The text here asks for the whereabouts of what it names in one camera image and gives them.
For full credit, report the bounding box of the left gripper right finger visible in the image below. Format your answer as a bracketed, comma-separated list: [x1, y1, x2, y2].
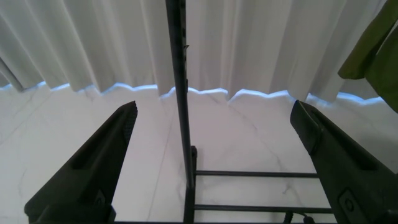
[290, 99, 398, 223]

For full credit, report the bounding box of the green long-sleeved shirt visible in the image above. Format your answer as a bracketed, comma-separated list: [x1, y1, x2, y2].
[338, 0, 398, 113]

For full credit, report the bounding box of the white curtain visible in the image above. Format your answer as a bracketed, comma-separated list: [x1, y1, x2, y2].
[0, 0, 389, 103]

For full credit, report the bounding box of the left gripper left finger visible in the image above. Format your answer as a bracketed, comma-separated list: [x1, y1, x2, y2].
[24, 100, 138, 223]

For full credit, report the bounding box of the black clothes rack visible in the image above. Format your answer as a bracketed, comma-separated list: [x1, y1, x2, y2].
[165, 0, 333, 223]

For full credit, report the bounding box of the black cable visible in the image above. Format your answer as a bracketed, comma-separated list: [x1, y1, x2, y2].
[282, 211, 315, 223]

